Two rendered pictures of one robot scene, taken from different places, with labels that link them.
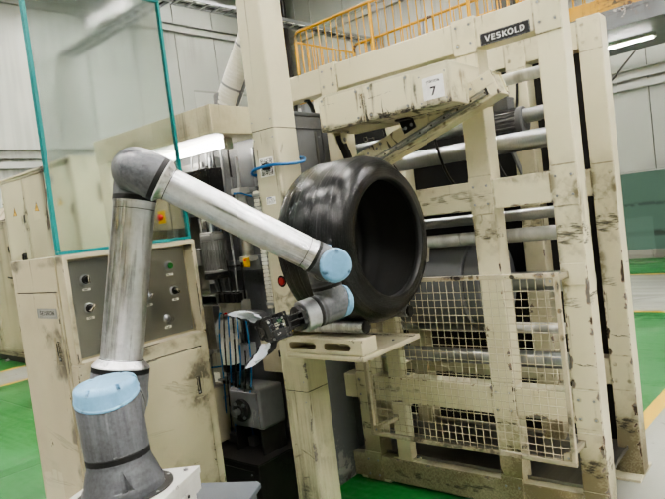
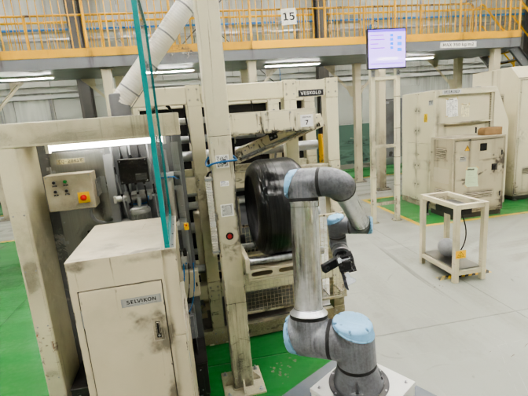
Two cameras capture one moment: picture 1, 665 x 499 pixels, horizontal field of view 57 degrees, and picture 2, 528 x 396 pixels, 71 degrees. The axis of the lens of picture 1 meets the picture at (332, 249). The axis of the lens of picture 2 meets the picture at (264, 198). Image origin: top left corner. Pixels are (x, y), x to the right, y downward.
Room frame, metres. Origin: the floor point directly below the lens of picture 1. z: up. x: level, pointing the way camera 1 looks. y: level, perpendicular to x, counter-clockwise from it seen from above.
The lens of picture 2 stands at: (0.90, 1.74, 1.72)
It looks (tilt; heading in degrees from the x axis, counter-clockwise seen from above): 12 degrees down; 308
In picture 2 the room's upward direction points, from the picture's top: 4 degrees counter-clockwise
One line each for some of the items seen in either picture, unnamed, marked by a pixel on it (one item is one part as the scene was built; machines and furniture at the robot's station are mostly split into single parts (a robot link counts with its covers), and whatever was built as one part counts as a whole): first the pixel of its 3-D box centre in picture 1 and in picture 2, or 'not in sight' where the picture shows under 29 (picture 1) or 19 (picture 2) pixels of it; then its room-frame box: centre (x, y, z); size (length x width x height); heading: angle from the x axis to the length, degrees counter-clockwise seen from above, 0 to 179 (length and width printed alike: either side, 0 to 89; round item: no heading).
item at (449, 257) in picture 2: not in sight; (451, 234); (1.66, -2.37, 0.40); 0.60 x 0.35 x 0.80; 138
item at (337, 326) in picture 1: (328, 326); (275, 258); (2.18, 0.05, 0.90); 0.35 x 0.05 x 0.05; 50
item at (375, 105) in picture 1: (396, 101); (268, 122); (2.44, -0.32, 1.71); 0.61 x 0.25 x 0.15; 50
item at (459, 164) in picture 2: not in sight; (466, 175); (1.93, -4.83, 0.62); 0.91 x 0.58 x 1.25; 48
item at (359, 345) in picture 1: (330, 344); (275, 268); (2.18, 0.05, 0.84); 0.36 x 0.09 x 0.06; 50
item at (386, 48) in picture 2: not in sight; (386, 49); (2.86, -3.87, 2.60); 0.60 x 0.05 x 0.55; 48
